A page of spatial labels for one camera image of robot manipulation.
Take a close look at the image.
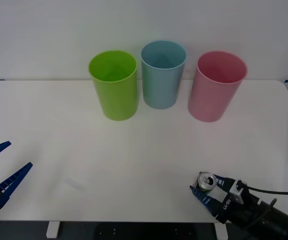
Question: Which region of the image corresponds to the white table leg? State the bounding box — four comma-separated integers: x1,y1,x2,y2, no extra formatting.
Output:
214,222,228,240
46,221,60,239

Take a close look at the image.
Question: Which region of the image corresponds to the pink plastic bin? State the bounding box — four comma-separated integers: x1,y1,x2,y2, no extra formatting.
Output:
187,50,248,123

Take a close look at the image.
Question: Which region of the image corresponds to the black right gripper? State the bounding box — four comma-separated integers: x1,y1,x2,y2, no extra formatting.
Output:
189,174,258,227

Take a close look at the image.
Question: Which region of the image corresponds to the silver green drink can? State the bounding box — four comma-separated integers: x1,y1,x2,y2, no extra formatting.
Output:
195,171,218,195

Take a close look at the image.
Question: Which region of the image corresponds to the pale blue plastic bin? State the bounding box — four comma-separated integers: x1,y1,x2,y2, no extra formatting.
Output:
140,39,187,110

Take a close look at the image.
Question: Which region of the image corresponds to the green plastic bin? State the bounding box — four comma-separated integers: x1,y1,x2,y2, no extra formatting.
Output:
88,49,138,122

